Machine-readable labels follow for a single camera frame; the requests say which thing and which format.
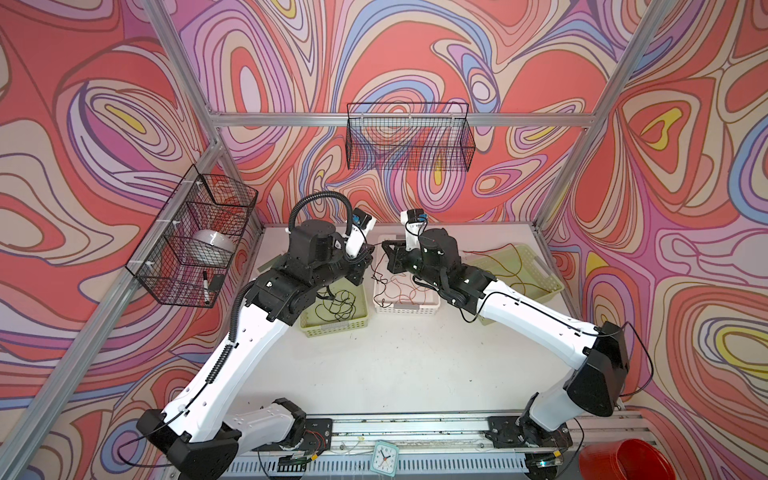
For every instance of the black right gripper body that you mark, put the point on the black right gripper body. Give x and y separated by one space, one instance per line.
411 260

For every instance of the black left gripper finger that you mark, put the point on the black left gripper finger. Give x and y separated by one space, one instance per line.
365 254
356 275

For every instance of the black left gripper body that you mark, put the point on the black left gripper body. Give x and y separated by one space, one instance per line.
341 267

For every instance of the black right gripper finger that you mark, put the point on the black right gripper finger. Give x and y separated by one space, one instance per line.
394 245
393 265

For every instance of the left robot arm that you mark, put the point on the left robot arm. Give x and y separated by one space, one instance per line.
327 241

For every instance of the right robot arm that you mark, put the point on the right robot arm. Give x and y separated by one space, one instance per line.
597 356

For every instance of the white perforated basket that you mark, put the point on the white perforated basket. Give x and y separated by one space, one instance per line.
398 294

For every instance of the small green perforated basket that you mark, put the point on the small green perforated basket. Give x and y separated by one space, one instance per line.
338 308

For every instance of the large green perforated basket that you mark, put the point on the large green perforated basket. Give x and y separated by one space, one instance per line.
518 266

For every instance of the small green alarm clock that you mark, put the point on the small green alarm clock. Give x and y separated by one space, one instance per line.
384 459

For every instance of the red bucket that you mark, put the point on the red bucket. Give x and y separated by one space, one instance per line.
623 460

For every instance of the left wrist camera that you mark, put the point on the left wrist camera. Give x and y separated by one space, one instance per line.
362 225

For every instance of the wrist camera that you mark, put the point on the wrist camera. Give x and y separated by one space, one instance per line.
415 222
362 225

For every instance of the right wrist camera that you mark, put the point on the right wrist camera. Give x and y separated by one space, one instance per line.
415 222

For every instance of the black wire basket back wall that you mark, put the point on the black wire basket back wall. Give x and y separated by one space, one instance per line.
409 136

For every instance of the black wire basket wall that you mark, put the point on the black wire basket wall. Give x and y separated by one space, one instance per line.
199 229
409 136

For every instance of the black wire basket left wall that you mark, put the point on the black wire basket left wall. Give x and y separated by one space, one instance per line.
199 229

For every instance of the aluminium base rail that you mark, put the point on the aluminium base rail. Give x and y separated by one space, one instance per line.
432 445

